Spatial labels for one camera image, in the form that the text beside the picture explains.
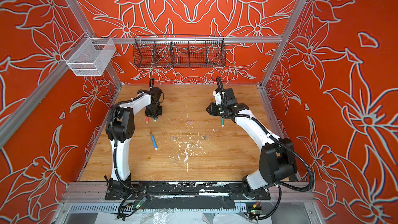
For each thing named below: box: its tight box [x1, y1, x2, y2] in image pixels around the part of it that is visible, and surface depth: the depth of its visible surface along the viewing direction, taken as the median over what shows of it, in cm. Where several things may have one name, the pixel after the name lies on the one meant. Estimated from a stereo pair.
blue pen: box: [150, 131, 159, 151], surface depth 91 cm
